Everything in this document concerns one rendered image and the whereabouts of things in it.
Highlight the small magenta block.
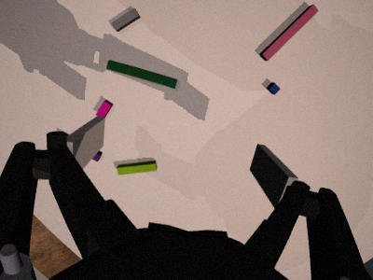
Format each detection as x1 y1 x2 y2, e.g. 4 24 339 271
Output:
96 100 113 118

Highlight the small blue cube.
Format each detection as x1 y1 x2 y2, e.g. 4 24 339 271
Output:
266 82 280 95

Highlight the lime green rod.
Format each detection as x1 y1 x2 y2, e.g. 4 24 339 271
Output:
117 161 158 175

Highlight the purple rod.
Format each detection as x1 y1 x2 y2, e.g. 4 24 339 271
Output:
92 151 103 161

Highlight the pink rod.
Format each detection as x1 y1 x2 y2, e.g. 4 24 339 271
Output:
259 4 319 61

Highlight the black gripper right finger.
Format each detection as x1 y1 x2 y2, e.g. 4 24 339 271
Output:
220 144 373 280

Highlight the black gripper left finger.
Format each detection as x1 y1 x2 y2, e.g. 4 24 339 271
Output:
0 117 174 280

